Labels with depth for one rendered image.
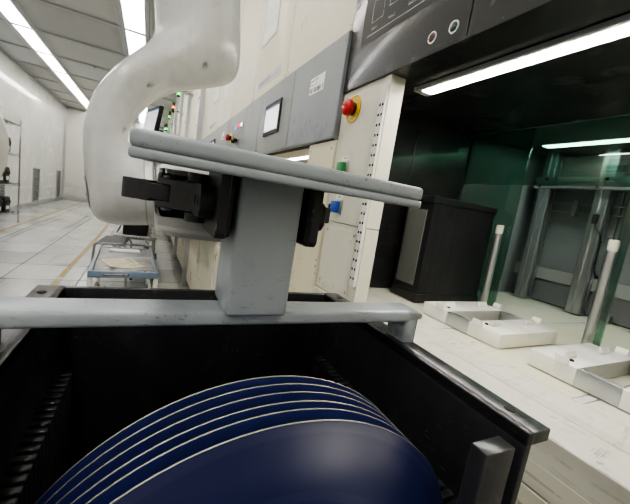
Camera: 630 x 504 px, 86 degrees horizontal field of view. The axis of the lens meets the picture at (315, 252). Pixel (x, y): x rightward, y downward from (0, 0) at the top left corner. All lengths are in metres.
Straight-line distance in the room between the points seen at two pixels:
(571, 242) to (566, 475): 1.06
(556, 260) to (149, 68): 1.40
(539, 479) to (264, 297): 0.45
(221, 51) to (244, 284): 0.29
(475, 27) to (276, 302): 0.59
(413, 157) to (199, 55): 0.82
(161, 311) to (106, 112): 0.25
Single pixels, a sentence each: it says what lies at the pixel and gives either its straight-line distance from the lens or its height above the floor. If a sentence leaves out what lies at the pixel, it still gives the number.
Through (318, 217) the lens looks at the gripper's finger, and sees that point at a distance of 0.17.
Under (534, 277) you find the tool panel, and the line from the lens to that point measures 1.52.
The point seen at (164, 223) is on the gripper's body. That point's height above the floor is 1.07.
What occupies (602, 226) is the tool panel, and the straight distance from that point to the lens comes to 1.41.
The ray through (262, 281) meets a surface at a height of 1.06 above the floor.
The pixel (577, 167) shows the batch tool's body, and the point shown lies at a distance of 1.08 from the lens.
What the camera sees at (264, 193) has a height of 1.10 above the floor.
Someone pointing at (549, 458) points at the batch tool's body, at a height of 0.85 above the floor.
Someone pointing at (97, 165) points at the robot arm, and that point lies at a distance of 0.39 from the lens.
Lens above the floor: 1.10
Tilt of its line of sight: 8 degrees down
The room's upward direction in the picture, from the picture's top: 9 degrees clockwise
